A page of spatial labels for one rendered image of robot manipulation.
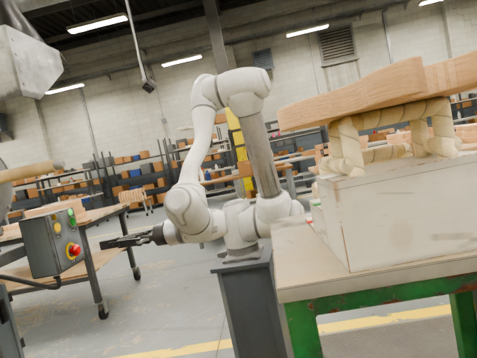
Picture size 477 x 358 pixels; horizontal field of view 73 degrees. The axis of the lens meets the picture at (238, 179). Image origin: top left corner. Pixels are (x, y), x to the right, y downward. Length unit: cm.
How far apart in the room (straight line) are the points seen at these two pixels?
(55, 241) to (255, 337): 95
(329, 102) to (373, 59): 1217
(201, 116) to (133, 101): 1157
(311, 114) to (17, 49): 61
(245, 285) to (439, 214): 103
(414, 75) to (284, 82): 1160
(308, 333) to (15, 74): 76
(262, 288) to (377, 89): 118
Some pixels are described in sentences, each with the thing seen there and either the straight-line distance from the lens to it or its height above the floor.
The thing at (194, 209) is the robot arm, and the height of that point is 106.
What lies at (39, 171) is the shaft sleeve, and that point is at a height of 124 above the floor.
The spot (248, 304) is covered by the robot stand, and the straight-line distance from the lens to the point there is 157.
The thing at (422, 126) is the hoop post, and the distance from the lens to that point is 76.
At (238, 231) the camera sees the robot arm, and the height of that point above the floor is 84.
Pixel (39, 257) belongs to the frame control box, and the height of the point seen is 99.
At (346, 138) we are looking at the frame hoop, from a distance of 62.
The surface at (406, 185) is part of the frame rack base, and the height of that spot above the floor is 107.
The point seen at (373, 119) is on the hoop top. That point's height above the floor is 119.
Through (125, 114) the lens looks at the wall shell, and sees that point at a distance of 1287.
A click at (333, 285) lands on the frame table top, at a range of 64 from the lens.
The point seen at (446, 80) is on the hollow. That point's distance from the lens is 59.
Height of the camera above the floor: 118
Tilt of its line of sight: 4 degrees down
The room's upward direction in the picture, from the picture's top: 12 degrees counter-clockwise
